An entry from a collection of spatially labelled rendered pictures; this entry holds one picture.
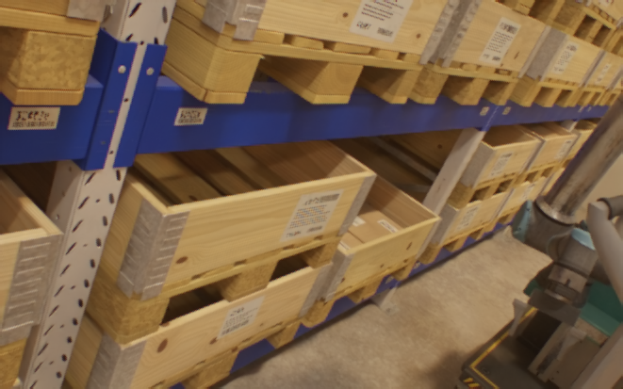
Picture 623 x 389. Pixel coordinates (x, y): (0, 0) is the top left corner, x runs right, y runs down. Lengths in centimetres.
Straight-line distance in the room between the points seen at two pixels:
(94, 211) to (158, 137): 18
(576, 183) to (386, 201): 97
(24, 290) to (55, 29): 43
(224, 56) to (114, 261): 49
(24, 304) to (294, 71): 71
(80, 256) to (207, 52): 45
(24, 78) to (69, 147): 21
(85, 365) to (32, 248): 52
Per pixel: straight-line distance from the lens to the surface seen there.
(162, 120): 107
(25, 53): 80
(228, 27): 100
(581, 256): 175
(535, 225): 213
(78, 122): 98
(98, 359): 139
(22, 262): 99
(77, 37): 82
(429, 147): 286
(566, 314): 177
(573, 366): 259
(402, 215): 270
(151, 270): 119
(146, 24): 97
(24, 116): 93
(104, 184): 108
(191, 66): 105
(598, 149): 203
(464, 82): 206
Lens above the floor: 152
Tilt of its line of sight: 23 degrees down
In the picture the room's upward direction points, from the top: 25 degrees clockwise
